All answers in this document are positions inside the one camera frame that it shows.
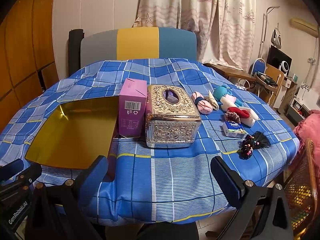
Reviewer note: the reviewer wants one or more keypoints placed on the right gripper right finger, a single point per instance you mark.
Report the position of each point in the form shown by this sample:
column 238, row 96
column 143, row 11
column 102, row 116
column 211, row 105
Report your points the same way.
column 231, row 184

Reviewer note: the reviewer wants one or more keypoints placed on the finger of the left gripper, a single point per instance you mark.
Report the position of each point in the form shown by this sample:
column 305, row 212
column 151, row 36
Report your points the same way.
column 22, row 176
column 11, row 169

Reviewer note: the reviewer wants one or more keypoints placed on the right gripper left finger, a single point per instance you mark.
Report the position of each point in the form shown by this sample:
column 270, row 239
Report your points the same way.
column 88, row 181

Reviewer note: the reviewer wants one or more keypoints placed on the blue tissue packet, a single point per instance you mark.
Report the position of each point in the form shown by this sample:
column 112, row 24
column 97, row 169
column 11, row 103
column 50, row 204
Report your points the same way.
column 233, row 129

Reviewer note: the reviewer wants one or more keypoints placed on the brown hair scrunchie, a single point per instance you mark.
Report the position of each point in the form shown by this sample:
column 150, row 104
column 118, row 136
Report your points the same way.
column 232, row 117

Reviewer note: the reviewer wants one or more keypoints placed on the yellow open storage box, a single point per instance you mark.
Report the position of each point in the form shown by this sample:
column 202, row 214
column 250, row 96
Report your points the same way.
column 76, row 133

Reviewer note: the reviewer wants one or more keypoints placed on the rattan chair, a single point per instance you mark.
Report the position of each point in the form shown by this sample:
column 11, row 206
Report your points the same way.
column 302, row 191

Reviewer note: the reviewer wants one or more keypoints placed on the red fuzzy sock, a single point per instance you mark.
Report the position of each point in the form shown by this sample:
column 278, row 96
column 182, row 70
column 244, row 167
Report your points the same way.
column 244, row 114

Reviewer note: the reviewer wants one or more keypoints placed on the cream folded sock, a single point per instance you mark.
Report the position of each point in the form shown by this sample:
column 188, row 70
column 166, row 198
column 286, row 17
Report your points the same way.
column 213, row 101

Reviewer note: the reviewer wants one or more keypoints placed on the pink sock roll blue band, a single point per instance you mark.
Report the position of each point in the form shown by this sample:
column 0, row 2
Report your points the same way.
column 203, row 106

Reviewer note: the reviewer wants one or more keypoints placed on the white rolled towel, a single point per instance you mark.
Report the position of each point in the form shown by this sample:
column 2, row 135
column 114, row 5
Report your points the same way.
column 225, row 103

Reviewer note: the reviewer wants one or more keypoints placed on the ornate silver tissue box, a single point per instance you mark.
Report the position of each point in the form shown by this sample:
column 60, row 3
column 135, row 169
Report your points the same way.
column 171, row 118

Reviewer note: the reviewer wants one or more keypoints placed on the teal plush toy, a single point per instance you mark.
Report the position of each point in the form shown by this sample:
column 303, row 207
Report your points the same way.
column 223, row 90

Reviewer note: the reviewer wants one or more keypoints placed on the pink blanket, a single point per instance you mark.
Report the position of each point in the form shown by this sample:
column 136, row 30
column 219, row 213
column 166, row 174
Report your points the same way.
column 309, row 128

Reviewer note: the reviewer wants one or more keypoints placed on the pink cardboard box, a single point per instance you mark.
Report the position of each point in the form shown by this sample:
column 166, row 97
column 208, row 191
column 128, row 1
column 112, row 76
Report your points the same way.
column 132, row 103

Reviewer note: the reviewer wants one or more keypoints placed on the grey storage shelf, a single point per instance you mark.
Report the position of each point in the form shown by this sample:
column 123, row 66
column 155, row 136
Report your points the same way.
column 297, row 111

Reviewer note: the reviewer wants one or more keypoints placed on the wooden cabinet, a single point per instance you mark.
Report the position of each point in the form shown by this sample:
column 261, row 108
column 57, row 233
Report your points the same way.
column 27, row 57

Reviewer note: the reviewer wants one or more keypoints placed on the wooden side table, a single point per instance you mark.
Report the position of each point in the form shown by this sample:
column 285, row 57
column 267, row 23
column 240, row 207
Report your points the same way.
column 228, row 72

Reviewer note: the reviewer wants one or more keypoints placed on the blue folding chair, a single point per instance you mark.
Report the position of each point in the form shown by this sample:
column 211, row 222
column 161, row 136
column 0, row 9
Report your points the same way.
column 258, row 66

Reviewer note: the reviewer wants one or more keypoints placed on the white small fan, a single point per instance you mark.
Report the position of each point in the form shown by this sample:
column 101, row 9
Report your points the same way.
column 284, row 67

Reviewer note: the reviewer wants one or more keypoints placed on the black monitor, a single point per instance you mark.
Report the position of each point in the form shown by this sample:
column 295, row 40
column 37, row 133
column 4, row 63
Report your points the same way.
column 275, row 56

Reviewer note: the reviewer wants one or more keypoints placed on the grey yellow blue chair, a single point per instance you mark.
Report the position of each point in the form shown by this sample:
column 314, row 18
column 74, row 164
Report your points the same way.
column 138, row 43

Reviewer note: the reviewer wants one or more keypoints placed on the sailboat print curtain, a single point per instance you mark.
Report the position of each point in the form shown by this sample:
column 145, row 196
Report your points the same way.
column 224, row 28

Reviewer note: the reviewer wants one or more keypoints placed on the wall air conditioner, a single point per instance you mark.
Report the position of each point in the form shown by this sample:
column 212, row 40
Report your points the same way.
column 304, row 26

